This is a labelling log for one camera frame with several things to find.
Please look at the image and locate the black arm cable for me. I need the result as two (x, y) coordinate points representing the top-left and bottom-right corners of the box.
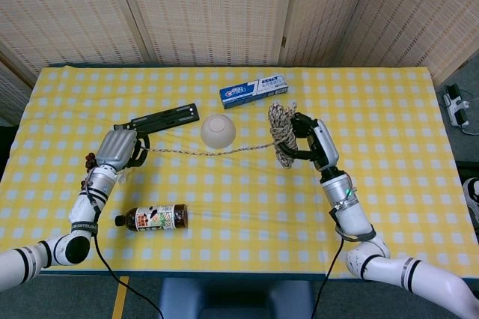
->
(88, 198), (166, 319)
(309, 210), (346, 319)

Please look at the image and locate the black folding stand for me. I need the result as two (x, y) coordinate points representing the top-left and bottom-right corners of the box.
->
(113, 103), (201, 137)

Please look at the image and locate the black white shoe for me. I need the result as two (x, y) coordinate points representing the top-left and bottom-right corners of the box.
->
(462, 177), (479, 225)

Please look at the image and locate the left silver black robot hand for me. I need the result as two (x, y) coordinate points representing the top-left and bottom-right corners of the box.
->
(94, 129), (151, 171)

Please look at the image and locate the blue toothpaste box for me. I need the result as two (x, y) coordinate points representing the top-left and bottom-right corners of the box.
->
(218, 73), (290, 110)

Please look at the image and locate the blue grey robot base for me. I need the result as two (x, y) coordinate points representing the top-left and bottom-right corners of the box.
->
(156, 277), (317, 319)

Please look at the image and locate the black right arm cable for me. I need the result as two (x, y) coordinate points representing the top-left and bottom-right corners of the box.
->
(309, 210), (346, 319)

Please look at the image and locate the yellow white checked tablecloth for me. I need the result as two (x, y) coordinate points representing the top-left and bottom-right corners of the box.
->
(0, 64), (479, 279)

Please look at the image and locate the speckled white braided rope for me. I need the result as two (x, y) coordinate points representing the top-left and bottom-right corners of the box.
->
(143, 100), (300, 170)

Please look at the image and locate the white power strip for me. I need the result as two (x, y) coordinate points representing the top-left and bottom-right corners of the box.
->
(442, 84), (472, 128)

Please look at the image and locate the brown tea bottle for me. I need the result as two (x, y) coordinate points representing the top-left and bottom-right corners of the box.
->
(114, 203), (189, 233)

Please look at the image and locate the dark grape bunch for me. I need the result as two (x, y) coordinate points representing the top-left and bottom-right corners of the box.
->
(79, 151), (100, 189)

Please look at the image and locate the woven folding screen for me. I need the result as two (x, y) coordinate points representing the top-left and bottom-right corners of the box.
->
(0, 0), (479, 126)

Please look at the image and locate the upturned white bowl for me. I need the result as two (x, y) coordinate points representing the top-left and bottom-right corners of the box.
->
(200, 113), (238, 150)

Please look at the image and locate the yellow floor tape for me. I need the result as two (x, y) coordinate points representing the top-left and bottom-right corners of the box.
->
(111, 276), (130, 319)

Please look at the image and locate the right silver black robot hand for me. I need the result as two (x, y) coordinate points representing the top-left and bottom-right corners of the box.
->
(289, 110), (341, 172)

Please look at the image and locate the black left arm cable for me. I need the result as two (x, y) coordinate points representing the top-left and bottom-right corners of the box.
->
(88, 198), (166, 319)

